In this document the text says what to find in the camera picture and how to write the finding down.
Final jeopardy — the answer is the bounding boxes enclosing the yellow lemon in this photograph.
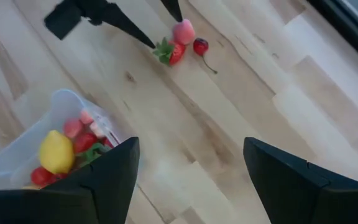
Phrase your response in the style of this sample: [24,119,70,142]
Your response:
[38,129,75,175]

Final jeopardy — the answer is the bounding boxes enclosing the black metal table frame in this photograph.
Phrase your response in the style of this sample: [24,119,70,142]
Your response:
[306,0,358,71]

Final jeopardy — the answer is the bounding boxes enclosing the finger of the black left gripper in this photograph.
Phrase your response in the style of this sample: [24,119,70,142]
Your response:
[159,0,183,23]
[103,2,157,50]

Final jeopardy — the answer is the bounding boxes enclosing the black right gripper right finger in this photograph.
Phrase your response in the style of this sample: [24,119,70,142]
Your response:
[243,136,358,224]

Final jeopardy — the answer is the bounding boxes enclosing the clear plastic tupperware container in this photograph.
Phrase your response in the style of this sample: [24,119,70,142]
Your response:
[0,89,129,191]

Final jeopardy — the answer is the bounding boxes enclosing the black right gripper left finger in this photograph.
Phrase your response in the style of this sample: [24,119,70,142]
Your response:
[0,136,140,224]

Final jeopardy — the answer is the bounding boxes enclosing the pink peach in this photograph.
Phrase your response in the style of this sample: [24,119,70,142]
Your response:
[172,18,196,46]
[89,121,107,139]
[63,119,84,139]
[79,108,94,125]

